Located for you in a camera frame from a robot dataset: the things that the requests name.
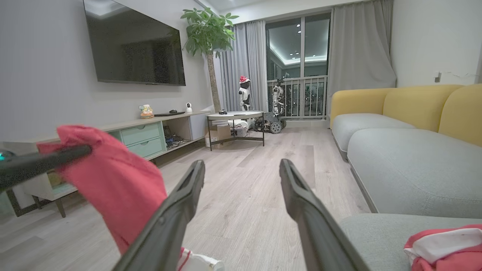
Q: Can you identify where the green grey left gripper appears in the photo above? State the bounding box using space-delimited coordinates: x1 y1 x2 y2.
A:
0 145 93 190

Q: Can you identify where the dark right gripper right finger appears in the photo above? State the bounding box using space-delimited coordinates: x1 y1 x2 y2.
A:
279 159 371 271

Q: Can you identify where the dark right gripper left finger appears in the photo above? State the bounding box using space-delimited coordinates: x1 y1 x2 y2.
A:
113 160 206 271

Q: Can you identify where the red jersey with black letters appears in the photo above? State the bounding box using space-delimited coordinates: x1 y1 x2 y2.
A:
37 125 168 256

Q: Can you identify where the red mesh garment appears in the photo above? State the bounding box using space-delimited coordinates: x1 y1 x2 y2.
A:
404 225 482 271

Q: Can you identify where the white clothing piece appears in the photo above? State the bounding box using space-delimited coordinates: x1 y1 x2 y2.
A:
177 247 225 271

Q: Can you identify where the mint green drawer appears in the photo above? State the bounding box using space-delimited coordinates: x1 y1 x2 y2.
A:
120 122 162 146
126 137 164 158

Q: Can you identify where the long wooden tv cabinet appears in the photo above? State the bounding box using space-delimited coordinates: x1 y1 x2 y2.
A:
0 111 211 218

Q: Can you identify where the cardboard box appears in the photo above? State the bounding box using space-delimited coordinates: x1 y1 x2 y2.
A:
205 124 232 148

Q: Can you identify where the sofa grey seats yellow back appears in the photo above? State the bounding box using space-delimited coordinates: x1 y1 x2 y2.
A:
329 84 482 271

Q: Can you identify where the white top coffee table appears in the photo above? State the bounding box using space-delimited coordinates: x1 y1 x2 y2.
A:
206 111 265 151

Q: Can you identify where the white robot on wheeled base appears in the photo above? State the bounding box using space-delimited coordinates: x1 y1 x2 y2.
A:
254 78 287 134

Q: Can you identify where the yellow sofa back cushion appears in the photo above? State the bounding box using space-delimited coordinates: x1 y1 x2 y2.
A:
438 84 482 147
330 88 394 129
383 85 464 132

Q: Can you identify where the white robot with red hat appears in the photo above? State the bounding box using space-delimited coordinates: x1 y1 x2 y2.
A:
238 76 252 112

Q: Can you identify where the grey curtain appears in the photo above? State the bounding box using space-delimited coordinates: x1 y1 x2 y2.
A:
326 0 397 115
218 20 268 113

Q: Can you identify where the glass balcony window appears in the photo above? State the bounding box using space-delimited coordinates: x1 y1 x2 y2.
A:
265 12 332 120

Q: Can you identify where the green potted tree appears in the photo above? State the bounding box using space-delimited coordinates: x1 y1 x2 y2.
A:
180 8 239 113

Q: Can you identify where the black wall television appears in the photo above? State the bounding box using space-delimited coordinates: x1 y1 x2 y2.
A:
83 0 186 87

